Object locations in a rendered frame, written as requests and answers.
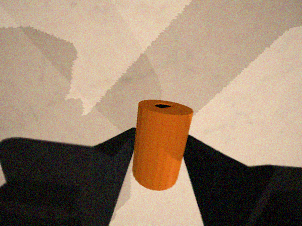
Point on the orange knob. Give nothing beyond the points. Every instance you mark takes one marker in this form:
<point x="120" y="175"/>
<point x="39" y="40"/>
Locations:
<point x="161" y="134"/>

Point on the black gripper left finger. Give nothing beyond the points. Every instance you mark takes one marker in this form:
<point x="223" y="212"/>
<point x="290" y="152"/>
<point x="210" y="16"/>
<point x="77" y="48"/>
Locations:
<point x="99" y="171"/>

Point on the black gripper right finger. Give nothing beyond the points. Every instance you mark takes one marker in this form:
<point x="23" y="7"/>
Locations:
<point x="229" y="193"/>

